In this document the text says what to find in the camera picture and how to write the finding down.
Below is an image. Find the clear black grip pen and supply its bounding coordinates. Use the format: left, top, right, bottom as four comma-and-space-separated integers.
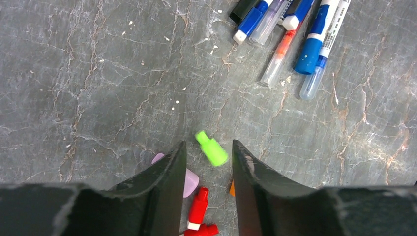
249, 0, 292, 46

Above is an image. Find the blue capped thick marker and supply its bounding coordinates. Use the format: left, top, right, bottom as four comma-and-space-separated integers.
294, 0, 340, 75

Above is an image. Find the red marker cap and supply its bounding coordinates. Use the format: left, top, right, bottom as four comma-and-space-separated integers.
187, 186, 209, 231
179, 224, 219, 236

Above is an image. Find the clear red ballpoint pen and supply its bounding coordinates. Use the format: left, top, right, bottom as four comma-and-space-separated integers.
259, 20, 304, 87

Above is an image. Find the blue capped white marker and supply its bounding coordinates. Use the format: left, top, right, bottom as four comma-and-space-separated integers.
233, 0, 273, 45

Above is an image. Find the clear blue ballpoint pen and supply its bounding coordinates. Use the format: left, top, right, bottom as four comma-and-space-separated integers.
299, 0, 351, 100

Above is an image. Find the green marker cap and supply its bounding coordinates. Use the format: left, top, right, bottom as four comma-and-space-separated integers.
195, 131, 229, 167

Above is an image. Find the purple highlighter cap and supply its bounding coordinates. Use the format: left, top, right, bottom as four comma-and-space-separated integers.
151, 153, 200, 198

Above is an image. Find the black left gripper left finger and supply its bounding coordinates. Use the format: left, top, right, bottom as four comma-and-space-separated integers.
0, 141, 187, 236

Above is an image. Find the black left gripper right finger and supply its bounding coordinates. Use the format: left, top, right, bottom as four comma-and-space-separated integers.
232, 140, 417, 236

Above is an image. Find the orange marker cap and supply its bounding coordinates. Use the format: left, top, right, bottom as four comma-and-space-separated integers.
229, 181, 236, 196

